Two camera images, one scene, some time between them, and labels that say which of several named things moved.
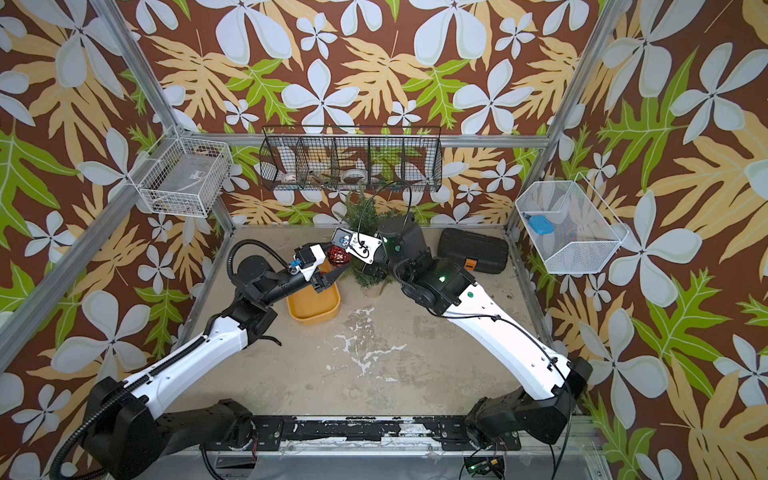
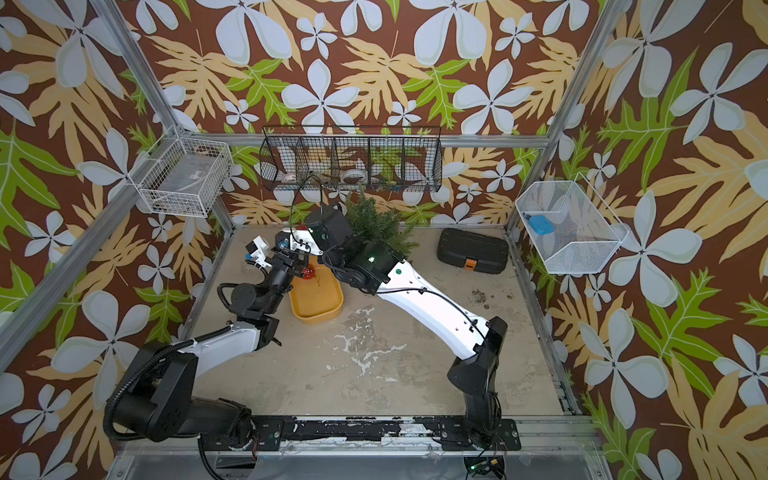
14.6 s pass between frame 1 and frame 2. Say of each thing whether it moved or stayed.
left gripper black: moved
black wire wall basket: stayed
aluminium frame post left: stayed
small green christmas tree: stayed
